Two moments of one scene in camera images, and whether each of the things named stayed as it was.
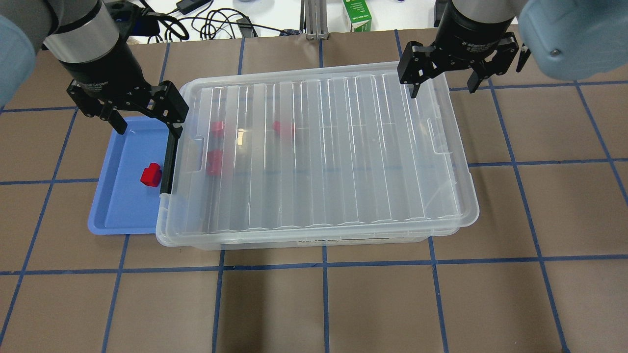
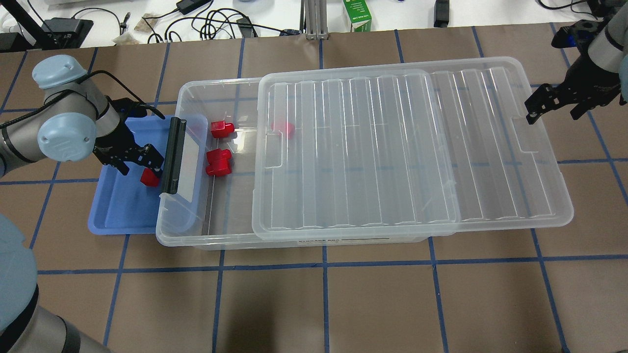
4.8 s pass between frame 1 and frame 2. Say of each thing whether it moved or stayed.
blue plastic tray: stayed
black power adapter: stayed
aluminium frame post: stayed
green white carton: stayed
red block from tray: stayed
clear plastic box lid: moved
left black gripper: moved
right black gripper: moved
